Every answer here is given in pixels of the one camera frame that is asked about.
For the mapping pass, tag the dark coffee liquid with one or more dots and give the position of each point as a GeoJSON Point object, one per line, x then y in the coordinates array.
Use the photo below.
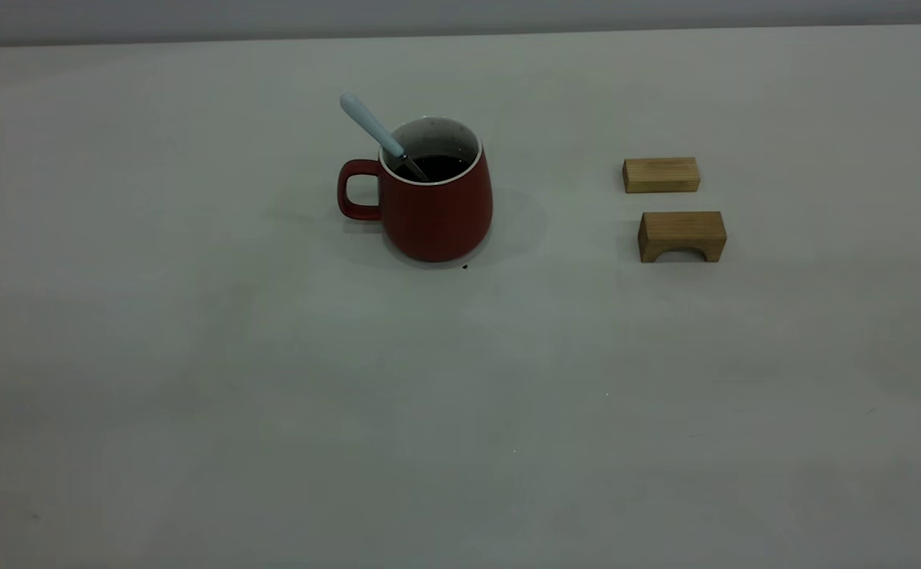
{"type": "Point", "coordinates": [449, 167]}

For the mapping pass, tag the flat rectangular wooden block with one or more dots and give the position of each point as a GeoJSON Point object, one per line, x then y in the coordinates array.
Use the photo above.
{"type": "Point", "coordinates": [662, 175]}

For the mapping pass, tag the arched wooden block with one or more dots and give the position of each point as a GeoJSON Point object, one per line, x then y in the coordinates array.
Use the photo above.
{"type": "Point", "coordinates": [682, 229]}

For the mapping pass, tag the red ceramic mug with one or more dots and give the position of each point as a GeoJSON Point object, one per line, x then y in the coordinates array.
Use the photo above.
{"type": "Point", "coordinates": [437, 221]}

